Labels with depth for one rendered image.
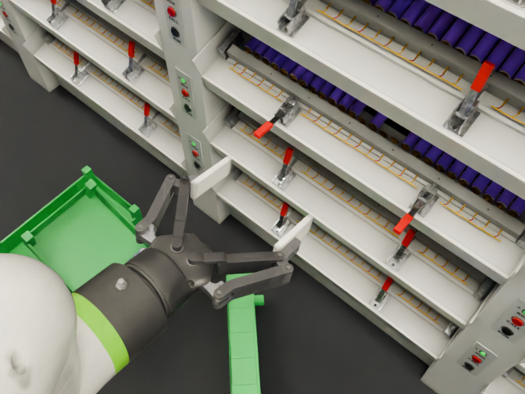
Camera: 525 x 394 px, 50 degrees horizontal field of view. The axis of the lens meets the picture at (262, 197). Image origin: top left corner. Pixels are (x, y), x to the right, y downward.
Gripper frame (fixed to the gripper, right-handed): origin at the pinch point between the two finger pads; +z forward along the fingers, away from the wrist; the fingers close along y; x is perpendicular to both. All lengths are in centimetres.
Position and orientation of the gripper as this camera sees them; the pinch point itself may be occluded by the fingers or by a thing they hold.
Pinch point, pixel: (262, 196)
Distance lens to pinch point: 72.9
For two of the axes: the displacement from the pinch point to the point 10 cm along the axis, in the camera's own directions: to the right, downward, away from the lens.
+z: 6.4, -5.2, 5.7
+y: 7.6, 5.5, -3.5
